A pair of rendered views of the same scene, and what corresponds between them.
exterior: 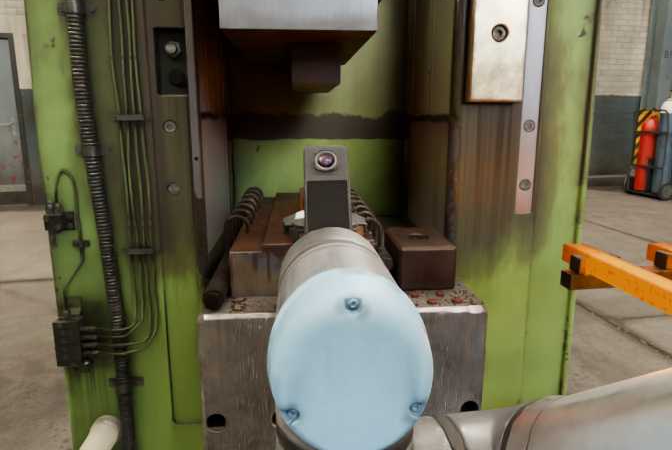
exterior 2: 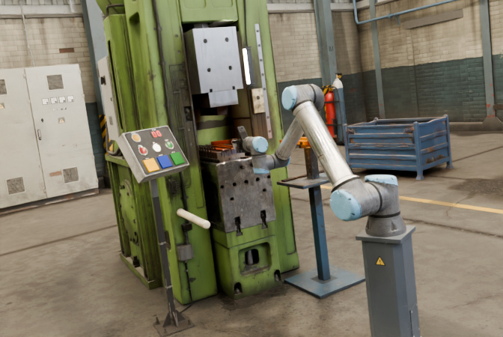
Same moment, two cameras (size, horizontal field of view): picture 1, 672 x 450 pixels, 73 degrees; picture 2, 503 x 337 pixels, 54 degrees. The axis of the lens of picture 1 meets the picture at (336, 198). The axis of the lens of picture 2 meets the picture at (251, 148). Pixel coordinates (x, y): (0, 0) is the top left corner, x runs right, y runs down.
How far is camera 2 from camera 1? 2.63 m
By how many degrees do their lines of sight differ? 22
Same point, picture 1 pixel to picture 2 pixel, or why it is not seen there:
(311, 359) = (257, 143)
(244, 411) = (227, 183)
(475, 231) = not seen: hidden behind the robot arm
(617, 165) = not seen: hidden behind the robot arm
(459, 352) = not seen: hidden behind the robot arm
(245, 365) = (226, 173)
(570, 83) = (274, 105)
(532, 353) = (279, 174)
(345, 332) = (260, 140)
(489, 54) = (257, 102)
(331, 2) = (229, 99)
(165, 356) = (193, 189)
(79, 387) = (173, 201)
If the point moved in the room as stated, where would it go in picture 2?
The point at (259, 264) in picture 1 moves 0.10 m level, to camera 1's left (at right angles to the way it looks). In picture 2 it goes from (222, 154) to (207, 156)
